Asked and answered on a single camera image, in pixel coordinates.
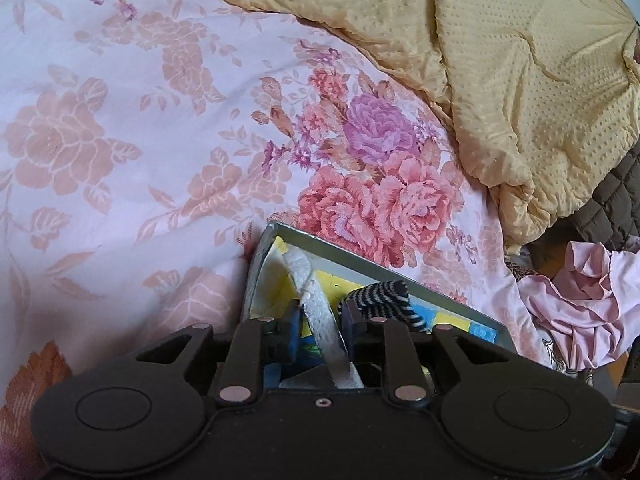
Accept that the black white striped sock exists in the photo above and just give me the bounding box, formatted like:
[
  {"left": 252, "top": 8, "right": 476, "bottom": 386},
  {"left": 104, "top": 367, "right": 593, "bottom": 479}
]
[{"left": 337, "top": 282, "right": 431, "bottom": 335}]

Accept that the pink garment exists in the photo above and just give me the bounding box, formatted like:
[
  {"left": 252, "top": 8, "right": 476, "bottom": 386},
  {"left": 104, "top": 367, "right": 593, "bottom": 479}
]
[{"left": 517, "top": 240, "right": 640, "bottom": 373}]

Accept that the brown quilted blanket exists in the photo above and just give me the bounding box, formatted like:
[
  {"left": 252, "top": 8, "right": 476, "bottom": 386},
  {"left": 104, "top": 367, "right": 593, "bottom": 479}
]
[{"left": 570, "top": 142, "right": 640, "bottom": 256}]

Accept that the colourful printed cardboard box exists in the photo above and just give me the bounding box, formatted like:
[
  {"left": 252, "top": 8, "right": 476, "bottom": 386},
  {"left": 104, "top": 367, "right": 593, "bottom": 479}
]
[{"left": 239, "top": 220, "right": 518, "bottom": 391}]

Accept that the pink floral bedsheet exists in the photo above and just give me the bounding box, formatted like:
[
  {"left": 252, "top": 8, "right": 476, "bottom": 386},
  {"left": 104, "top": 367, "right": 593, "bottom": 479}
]
[{"left": 0, "top": 0, "right": 556, "bottom": 480}]

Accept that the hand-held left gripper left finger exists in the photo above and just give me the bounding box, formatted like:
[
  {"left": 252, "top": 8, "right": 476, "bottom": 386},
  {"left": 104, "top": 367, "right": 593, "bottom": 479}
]
[{"left": 135, "top": 303, "right": 306, "bottom": 407}]

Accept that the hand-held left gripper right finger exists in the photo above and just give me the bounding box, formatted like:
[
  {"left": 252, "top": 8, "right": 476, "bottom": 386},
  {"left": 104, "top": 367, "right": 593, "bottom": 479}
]
[{"left": 340, "top": 300, "right": 503, "bottom": 407}]

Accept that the white striped towel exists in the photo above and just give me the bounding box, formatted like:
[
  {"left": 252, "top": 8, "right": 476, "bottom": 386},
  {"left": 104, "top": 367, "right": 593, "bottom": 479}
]
[{"left": 250, "top": 252, "right": 368, "bottom": 391}]

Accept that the yellow quilt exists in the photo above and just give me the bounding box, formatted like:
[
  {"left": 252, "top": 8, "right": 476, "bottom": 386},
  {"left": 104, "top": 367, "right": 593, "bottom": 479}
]
[{"left": 65, "top": 0, "right": 640, "bottom": 256}]

